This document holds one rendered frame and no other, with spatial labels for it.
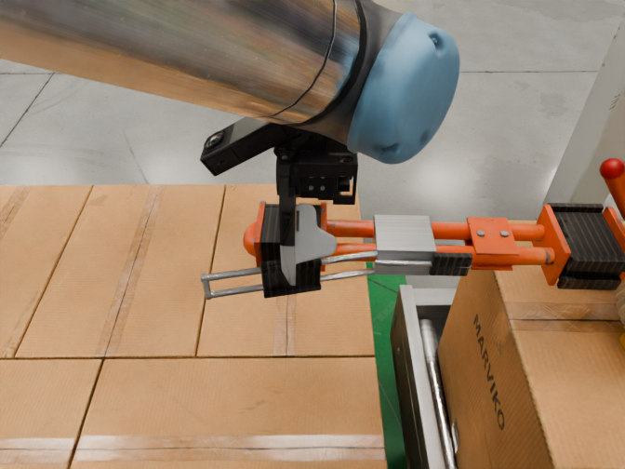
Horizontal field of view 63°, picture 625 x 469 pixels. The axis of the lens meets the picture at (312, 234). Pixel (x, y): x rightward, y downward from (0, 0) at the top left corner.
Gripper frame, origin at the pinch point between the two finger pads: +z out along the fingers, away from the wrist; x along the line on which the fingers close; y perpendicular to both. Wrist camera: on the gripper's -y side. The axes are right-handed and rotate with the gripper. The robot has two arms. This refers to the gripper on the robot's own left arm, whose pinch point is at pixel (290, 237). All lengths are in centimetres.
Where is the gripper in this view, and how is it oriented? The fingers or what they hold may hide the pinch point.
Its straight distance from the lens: 61.5
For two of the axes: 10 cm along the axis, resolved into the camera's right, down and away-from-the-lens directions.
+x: 0.3, -7.1, 7.1
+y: 10.0, 0.2, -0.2
